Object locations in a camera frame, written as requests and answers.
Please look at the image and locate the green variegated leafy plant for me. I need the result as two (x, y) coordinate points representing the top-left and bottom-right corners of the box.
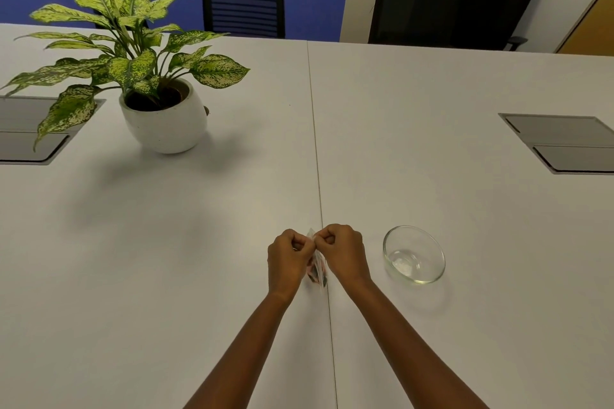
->
(0, 0), (251, 152)

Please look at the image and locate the white round plant pot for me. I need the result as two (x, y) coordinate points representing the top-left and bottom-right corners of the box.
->
(119, 78), (209, 155)

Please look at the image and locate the person's left forearm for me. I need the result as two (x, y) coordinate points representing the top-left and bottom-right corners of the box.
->
(184, 292), (294, 409)

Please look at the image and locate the person's right forearm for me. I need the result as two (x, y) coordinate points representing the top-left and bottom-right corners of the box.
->
(342, 277), (490, 409)

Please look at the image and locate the person's left hand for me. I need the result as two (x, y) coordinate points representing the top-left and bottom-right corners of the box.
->
(267, 229), (316, 301)

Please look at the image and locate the person's right hand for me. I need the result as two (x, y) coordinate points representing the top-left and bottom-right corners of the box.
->
(313, 224), (374, 288)

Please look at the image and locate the clear glass bowl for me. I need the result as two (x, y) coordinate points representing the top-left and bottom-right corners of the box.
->
(383, 226), (446, 285)

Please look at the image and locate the grey table cable hatch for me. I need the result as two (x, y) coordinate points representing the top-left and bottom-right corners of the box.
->
(498, 113), (614, 175)
(0, 96), (106, 166)

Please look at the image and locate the small clear snack packet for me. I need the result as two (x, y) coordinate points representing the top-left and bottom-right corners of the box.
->
(306, 228), (330, 289)

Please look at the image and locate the wooden door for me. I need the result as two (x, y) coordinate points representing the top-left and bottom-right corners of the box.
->
(555, 0), (614, 58)

